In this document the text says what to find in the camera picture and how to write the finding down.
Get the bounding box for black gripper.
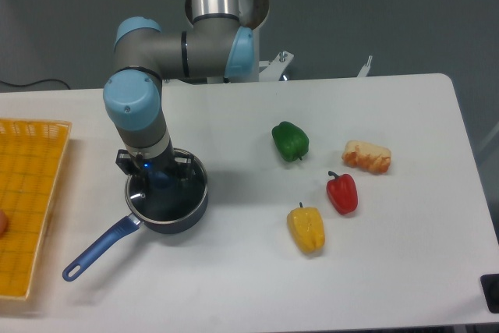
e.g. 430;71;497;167
115;141;194;181

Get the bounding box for glass lid blue knob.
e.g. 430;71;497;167
125;148;208;225

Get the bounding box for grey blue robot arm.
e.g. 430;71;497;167
103;0;257;177

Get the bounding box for dark blue saucepan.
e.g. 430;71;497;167
62;147;210;282

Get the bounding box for yellow woven basket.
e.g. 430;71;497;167
1;118;72;300

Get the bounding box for green bell pepper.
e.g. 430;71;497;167
271;121;310;162

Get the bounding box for yellow bell pepper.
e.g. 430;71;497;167
286;203;326;254

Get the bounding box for red bell pepper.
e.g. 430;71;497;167
326;171;359;215

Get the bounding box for toasted bread piece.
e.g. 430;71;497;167
342;140;391;174

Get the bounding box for black table corner device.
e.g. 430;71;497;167
480;274;499;314

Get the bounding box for black cable on floor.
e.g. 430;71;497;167
0;79;72;90

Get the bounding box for white base frame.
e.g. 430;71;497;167
161;51;374;85

